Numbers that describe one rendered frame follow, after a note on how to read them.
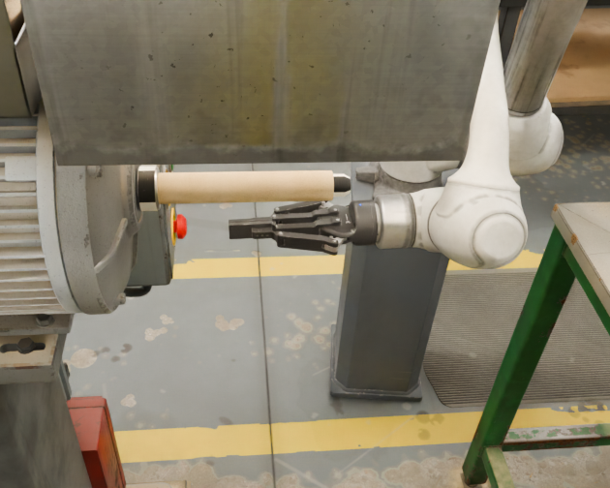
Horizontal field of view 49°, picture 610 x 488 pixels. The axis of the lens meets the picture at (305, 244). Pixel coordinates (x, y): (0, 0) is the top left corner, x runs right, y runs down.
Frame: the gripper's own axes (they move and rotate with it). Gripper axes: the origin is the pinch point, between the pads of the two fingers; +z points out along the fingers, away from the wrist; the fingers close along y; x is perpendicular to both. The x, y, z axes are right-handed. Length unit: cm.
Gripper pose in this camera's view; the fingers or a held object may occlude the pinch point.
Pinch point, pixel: (250, 228)
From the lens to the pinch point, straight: 109.3
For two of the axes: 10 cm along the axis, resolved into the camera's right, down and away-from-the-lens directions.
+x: 0.3, -7.5, -6.6
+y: -1.1, -6.5, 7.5
